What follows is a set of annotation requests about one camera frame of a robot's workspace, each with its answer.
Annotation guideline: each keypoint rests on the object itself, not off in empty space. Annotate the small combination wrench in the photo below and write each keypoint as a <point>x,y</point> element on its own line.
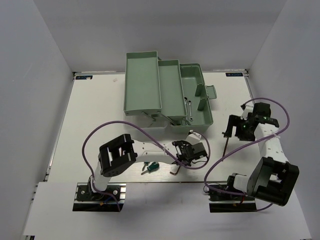
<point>190,110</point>

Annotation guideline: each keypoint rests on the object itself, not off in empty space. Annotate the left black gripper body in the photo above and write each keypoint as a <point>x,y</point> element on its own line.
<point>185,143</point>

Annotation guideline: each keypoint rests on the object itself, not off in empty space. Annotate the blue corner label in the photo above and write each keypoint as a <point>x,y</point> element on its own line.
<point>83,77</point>
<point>234,74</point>

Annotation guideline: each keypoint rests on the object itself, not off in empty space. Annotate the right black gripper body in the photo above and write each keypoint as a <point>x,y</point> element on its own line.
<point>242,130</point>

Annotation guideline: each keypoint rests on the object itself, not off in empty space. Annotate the right blue corner label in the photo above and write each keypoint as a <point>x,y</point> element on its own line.
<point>234,74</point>

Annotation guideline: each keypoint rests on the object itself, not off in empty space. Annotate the red hex key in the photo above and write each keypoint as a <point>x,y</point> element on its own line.
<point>226,144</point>

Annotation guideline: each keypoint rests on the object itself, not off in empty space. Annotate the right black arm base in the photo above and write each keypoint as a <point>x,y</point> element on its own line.
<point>220,202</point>

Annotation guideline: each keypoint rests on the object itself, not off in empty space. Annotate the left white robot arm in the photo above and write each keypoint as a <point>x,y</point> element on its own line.
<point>119,154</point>

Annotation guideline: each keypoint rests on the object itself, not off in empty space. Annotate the left blue corner label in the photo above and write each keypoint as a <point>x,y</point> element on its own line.
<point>83,77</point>

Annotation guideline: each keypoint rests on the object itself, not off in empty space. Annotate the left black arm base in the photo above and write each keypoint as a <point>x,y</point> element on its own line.
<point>87,201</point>

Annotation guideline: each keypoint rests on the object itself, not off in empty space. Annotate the green stubby screwdriver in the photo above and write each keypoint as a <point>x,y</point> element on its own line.
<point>151,168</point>
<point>145,164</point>

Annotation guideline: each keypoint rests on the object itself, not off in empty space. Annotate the green plastic toolbox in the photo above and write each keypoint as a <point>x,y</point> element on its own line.
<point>154,91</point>

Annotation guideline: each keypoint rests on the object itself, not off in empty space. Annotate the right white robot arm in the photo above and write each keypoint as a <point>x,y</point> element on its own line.
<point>274,178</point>

